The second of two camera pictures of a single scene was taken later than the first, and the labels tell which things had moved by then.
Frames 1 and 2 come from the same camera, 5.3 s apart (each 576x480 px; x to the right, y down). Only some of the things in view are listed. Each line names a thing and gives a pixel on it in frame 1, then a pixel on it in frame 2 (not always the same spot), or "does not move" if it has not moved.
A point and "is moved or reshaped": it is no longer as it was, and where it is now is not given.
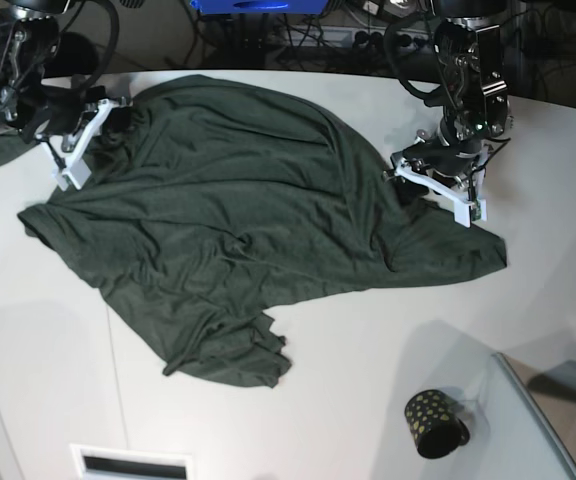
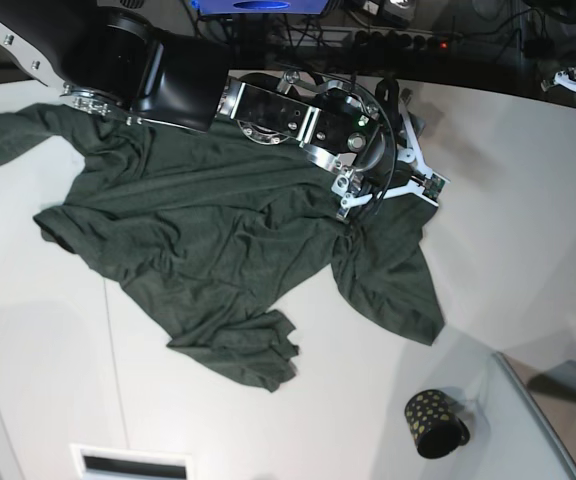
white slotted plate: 111,463 does not move
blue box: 254,7 does not move
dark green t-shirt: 217,199 is moved or reshaped
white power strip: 362,37 does not move
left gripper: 67,117 -> 382,151
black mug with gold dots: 436,428 does not move
